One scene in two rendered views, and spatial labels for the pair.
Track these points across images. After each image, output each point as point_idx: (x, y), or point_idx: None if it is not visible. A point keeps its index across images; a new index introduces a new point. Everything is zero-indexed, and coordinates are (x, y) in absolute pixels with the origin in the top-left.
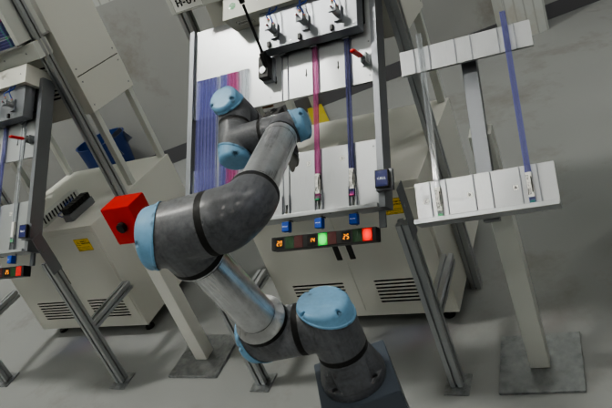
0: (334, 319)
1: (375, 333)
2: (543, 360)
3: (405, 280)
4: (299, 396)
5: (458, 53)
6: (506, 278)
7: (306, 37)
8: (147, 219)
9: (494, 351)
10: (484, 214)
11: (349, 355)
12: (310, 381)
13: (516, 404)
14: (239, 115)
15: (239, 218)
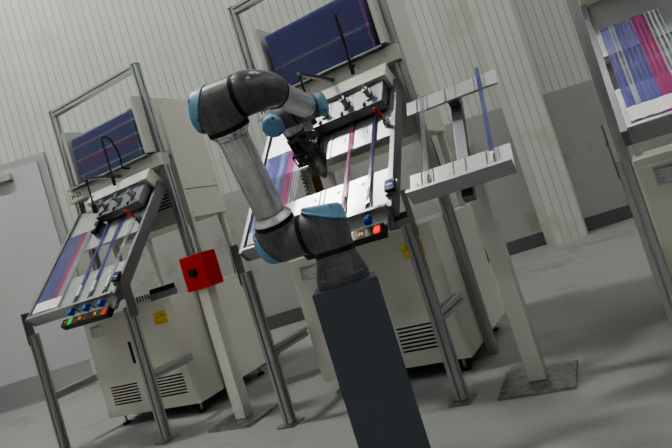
0: (326, 208)
1: None
2: (539, 370)
3: (423, 326)
4: (319, 426)
5: (446, 96)
6: (496, 279)
7: (346, 113)
8: (199, 87)
9: (500, 380)
10: (456, 177)
11: (337, 244)
12: (332, 417)
13: (512, 403)
14: None
15: (256, 79)
